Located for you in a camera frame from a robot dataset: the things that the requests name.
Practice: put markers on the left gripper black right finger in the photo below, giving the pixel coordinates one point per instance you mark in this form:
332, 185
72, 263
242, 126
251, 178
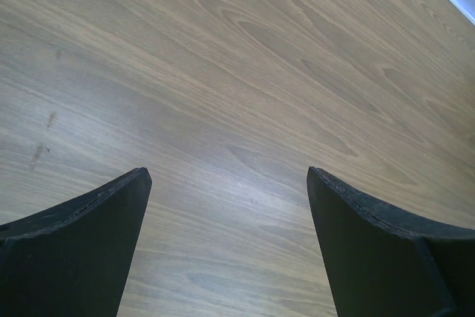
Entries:
385, 261

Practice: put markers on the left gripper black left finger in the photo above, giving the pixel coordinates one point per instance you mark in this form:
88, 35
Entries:
73, 259

